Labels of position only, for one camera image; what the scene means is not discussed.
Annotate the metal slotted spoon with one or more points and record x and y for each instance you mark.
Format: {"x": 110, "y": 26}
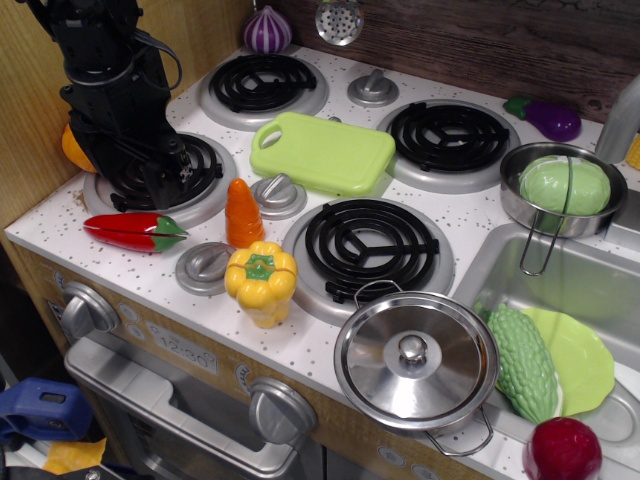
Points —
{"x": 339, "y": 23}

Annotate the steel pot with lid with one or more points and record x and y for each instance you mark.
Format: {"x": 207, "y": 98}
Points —
{"x": 419, "y": 364}

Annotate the green toy bitter gourd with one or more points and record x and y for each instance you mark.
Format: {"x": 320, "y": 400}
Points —
{"x": 527, "y": 375}

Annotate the silver oven door handle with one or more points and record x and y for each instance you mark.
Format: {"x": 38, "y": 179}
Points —
{"x": 174, "y": 426}

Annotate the red toy chili pepper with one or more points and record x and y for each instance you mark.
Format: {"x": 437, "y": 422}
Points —
{"x": 139, "y": 231}

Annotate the light green toy plate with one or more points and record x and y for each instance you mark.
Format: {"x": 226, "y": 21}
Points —
{"x": 584, "y": 364}

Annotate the purple toy eggplant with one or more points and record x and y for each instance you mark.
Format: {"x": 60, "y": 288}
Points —
{"x": 555, "y": 122}

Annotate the silver left oven knob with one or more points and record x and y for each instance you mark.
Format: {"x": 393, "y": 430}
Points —
{"x": 86, "y": 310}

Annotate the front left black burner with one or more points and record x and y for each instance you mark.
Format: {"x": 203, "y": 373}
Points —
{"x": 130, "y": 192}

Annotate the front right black burner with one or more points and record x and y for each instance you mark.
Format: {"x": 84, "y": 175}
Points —
{"x": 370, "y": 248}

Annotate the black burner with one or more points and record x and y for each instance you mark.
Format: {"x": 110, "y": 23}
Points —
{"x": 370, "y": 248}
{"x": 130, "y": 192}
{"x": 261, "y": 82}
{"x": 448, "y": 138}

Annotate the small steel pan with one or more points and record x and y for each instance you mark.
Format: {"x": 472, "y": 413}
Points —
{"x": 543, "y": 226}

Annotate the light green cutting board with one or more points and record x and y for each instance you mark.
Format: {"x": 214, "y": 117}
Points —
{"x": 322, "y": 155}

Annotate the orange toy carrot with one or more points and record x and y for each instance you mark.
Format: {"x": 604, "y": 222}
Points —
{"x": 244, "y": 224}

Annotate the back right black burner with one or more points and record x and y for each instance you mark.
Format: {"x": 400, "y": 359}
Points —
{"x": 448, "y": 138}

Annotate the silver stove knob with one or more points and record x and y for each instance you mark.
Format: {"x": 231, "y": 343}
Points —
{"x": 278, "y": 197}
{"x": 373, "y": 90}
{"x": 201, "y": 269}

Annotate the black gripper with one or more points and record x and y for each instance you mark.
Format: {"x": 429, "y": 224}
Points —
{"x": 117, "y": 120}

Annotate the back left black burner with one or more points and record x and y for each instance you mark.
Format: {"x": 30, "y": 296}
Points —
{"x": 261, "y": 82}

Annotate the purple toy onion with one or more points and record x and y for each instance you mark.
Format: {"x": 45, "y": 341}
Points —
{"x": 267, "y": 31}

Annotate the silver toy sink basin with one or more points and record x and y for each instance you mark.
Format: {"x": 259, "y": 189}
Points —
{"x": 597, "y": 288}

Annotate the silver right oven knob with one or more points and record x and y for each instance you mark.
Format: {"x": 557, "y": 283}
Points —
{"x": 278, "y": 414}

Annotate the blue plastic clamp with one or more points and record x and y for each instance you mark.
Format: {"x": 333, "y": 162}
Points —
{"x": 42, "y": 409}

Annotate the silver front stove knob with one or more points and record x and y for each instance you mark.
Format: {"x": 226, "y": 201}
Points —
{"x": 201, "y": 269}

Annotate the silver toy faucet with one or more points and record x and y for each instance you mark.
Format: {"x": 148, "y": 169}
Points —
{"x": 621, "y": 126}

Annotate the silver oven knob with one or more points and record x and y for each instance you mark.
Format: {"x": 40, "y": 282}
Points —
{"x": 86, "y": 310}
{"x": 278, "y": 414}

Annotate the silver middle stove knob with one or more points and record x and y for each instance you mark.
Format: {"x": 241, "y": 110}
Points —
{"x": 278, "y": 197}

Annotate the yellow toy bell pepper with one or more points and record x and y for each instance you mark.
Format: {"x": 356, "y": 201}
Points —
{"x": 262, "y": 279}

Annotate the green toy cabbage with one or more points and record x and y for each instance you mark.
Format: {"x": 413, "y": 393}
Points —
{"x": 565, "y": 184}

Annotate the yellow cloth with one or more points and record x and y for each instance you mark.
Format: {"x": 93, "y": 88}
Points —
{"x": 69, "y": 456}

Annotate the red toy apple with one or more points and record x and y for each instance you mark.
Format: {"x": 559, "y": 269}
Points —
{"x": 562, "y": 448}

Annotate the silver back stove knob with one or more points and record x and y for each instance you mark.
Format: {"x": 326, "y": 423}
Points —
{"x": 373, "y": 90}

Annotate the oven clock display panel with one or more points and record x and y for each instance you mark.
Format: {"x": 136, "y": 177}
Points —
{"x": 183, "y": 348}

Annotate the orange toy fruit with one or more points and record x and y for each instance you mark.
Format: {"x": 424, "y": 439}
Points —
{"x": 74, "y": 152}

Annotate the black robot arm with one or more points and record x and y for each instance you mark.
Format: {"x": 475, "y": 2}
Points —
{"x": 100, "y": 40}

